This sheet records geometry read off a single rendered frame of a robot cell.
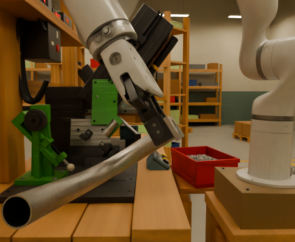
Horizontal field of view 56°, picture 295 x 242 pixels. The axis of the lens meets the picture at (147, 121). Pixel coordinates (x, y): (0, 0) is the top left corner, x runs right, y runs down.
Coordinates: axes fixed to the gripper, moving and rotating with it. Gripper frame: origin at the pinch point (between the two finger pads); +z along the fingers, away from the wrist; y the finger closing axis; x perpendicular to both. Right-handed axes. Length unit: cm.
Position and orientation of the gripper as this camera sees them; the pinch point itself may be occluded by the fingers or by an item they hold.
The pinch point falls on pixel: (160, 130)
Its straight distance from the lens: 45.2
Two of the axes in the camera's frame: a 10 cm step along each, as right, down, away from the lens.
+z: 4.7, 8.7, -1.4
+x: -8.4, 4.9, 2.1
